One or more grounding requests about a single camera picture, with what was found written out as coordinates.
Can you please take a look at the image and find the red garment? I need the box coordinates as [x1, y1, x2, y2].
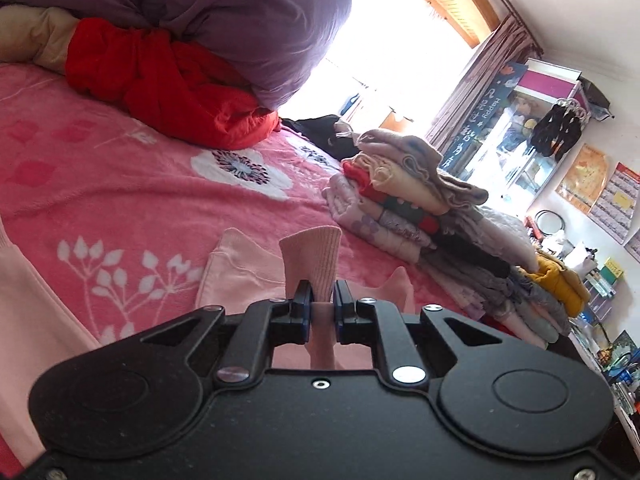
[65, 17, 281, 151]

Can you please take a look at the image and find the pink sweatshirt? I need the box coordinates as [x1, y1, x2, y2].
[0, 215, 416, 461]

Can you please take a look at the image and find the beige pillow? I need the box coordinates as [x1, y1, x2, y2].
[0, 5, 81, 73]

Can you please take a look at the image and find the round mirror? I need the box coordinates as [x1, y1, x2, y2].
[533, 210, 569, 239]

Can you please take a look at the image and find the pink floral blanket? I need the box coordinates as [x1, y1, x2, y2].
[0, 62, 481, 467]

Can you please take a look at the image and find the pink striped curtain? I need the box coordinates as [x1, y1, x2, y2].
[425, 12, 544, 161]

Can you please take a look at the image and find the black cloth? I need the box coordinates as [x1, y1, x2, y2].
[282, 115, 359, 161]

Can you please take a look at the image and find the glass display cabinet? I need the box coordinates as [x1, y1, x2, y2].
[470, 57, 612, 213]

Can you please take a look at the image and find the yellow garment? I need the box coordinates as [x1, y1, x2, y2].
[520, 250, 591, 317]

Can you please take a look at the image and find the red wall calendar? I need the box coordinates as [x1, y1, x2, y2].
[587, 162, 640, 246]

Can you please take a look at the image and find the orange wall poster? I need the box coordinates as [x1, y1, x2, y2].
[555, 144, 611, 214]

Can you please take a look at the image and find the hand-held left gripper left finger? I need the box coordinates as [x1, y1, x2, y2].
[142, 279, 315, 386]

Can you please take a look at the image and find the magenta box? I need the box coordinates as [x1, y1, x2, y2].
[515, 60, 584, 106]

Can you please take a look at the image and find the purple duvet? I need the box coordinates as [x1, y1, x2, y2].
[0, 0, 353, 111]

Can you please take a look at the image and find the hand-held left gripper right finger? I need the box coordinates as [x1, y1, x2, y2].
[334, 280, 505, 386]

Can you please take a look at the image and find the stack of folded clothes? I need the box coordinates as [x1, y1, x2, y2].
[322, 128, 571, 351]

